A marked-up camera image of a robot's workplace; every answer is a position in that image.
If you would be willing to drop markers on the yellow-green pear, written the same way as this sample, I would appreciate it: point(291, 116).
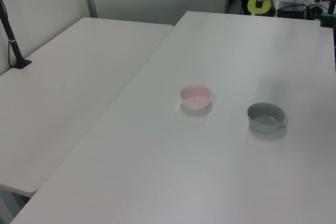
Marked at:
point(252, 5)

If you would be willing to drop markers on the pink plastic bowl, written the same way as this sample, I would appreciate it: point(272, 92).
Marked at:
point(195, 99)

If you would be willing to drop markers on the grey plastic bowl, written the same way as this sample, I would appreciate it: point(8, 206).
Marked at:
point(265, 119)

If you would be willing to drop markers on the black electronics box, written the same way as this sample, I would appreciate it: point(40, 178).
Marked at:
point(291, 9)

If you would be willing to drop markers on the black clamp pole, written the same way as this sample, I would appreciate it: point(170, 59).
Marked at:
point(329, 11)

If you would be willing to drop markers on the white partition panel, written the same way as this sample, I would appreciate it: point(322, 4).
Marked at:
point(44, 11)

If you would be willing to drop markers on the white side table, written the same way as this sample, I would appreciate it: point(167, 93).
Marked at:
point(65, 98)

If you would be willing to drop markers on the black camera pole with base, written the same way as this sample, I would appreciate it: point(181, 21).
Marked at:
point(10, 40)

